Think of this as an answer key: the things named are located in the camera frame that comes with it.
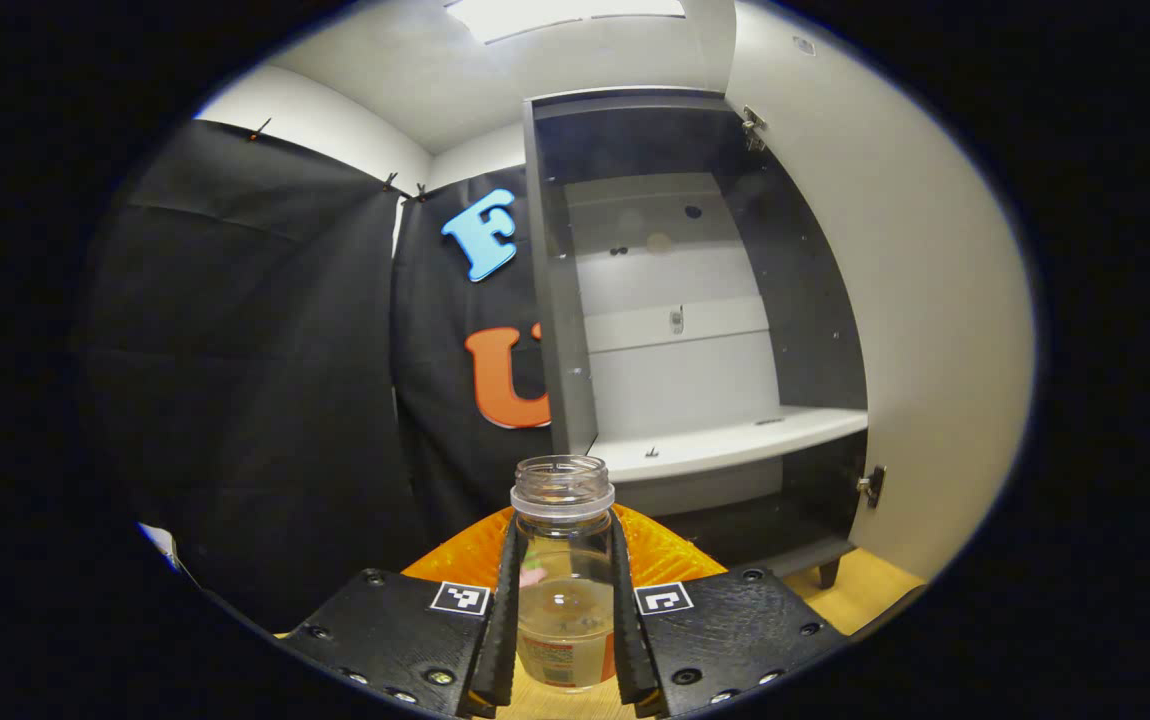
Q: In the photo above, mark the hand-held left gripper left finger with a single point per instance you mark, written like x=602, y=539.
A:
x=501, y=640

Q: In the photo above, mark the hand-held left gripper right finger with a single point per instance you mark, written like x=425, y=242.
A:
x=631, y=640

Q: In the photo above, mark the clear glass bottle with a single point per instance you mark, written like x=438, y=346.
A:
x=562, y=490

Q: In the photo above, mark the beige cabinet door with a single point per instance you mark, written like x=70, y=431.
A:
x=935, y=300

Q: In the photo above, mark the white cabinet shelf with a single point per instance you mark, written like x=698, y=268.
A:
x=715, y=445

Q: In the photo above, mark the metal door hinge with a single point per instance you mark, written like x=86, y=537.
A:
x=753, y=128
x=871, y=485

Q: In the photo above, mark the dark grey cabinet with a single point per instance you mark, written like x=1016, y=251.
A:
x=555, y=350

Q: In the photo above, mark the white paper sheet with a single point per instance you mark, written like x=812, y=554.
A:
x=163, y=542

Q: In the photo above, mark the black backdrop cloth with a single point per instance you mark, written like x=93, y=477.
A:
x=235, y=380

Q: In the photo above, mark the large ceiling light panel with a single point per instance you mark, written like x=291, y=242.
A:
x=565, y=15

